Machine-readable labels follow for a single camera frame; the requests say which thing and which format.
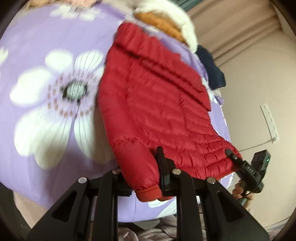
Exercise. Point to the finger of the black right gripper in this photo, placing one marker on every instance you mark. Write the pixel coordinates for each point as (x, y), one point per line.
(235, 159)

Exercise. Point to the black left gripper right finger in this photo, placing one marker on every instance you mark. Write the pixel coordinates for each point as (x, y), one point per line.
(205, 203)

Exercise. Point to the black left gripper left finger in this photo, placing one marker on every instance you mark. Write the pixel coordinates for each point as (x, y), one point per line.
(86, 211)

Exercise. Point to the red quilted down jacket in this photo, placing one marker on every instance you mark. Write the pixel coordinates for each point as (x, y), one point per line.
(148, 97)

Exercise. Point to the person's right hand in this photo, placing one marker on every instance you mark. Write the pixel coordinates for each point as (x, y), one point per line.
(237, 193)

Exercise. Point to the white power strip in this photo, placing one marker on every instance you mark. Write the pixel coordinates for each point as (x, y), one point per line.
(270, 123)

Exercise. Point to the navy blue fleece garment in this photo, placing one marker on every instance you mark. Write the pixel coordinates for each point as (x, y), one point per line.
(216, 77)

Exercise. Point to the beige curtain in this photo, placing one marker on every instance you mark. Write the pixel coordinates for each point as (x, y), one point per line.
(226, 28)

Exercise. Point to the orange folded garment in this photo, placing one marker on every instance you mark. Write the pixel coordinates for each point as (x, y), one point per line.
(160, 23)

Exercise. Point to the white fleece garment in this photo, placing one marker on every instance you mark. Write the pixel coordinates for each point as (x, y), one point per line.
(175, 15)

